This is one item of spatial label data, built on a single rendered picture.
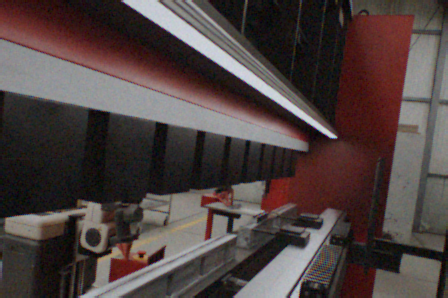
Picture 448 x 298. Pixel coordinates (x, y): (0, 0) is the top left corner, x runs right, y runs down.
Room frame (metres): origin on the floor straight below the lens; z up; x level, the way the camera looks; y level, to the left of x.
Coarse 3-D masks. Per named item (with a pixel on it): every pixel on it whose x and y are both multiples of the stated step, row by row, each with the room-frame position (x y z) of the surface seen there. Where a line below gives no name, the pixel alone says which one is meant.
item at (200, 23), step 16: (160, 0) 0.41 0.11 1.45; (176, 0) 0.44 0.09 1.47; (176, 16) 0.45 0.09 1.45; (192, 16) 0.49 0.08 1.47; (208, 32) 0.53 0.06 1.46; (224, 32) 0.58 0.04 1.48; (224, 48) 0.58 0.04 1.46; (240, 48) 0.65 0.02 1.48; (240, 64) 0.67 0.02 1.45; (256, 64) 0.74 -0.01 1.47; (272, 80) 0.85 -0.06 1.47; (288, 96) 1.02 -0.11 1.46; (304, 112) 1.27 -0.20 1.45
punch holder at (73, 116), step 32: (0, 96) 0.47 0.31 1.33; (0, 128) 0.47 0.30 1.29; (32, 128) 0.51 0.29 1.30; (64, 128) 0.56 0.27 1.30; (0, 160) 0.47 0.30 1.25; (32, 160) 0.52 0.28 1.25; (64, 160) 0.57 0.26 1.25; (0, 192) 0.48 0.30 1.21; (32, 192) 0.52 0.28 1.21; (64, 192) 0.58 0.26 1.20
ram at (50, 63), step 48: (0, 0) 0.45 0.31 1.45; (48, 0) 0.52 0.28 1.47; (0, 48) 0.46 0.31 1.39; (48, 48) 0.52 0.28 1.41; (96, 48) 0.61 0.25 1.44; (144, 48) 0.73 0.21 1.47; (48, 96) 0.53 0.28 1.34; (96, 96) 0.62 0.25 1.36; (144, 96) 0.75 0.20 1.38; (192, 96) 0.94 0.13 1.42; (240, 96) 1.25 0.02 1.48; (288, 144) 2.02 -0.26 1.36
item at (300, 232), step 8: (264, 232) 1.40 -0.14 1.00; (272, 232) 1.40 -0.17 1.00; (280, 232) 1.34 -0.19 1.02; (288, 232) 1.34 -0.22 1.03; (296, 232) 1.33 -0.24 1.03; (304, 232) 1.39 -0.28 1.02; (280, 240) 1.34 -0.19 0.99; (288, 240) 1.33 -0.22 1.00; (296, 240) 1.32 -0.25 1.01; (304, 240) 1.31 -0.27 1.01
